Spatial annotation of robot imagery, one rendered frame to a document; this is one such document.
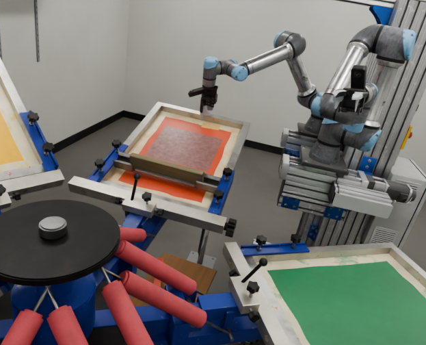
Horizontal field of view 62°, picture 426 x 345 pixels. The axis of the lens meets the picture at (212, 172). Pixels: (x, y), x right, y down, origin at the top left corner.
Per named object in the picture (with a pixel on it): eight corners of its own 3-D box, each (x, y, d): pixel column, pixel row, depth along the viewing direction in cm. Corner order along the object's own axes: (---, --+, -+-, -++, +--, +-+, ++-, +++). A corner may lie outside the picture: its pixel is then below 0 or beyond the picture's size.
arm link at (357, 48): (358, 14, 153) (308, 104, 142) (384, 18, 148) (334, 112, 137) (357, 33, 163) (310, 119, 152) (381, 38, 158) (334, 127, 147)
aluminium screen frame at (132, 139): (158, 107, 218) (157, 101, 216) (249, 128, 210) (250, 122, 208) (91, 188, 160) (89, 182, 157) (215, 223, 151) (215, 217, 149)
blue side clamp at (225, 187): (223, 179, 175) (224, 168, 171) (232, 181, 175) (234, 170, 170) (206, 222, 153) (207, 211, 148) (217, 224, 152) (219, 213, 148)
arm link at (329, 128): (321, 134, 183) (329, 109, 177) (347, 142, 176) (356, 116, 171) (314, 138, 173) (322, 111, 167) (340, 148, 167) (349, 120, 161)
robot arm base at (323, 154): (336, 156, 185) (342, 138, 181) (340, 167, 172) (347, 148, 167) (308, 150, 187) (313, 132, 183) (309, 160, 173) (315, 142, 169)
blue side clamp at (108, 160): (120, 152, 183) (119, 141, 179) (128, 154, 183) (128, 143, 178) (89, 189, 161) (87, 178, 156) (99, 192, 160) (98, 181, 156)
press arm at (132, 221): (136, 210, 147) (136, 202, 144) (150, 214, 146) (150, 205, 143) (117, 241, 134) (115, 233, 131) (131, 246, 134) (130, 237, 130)
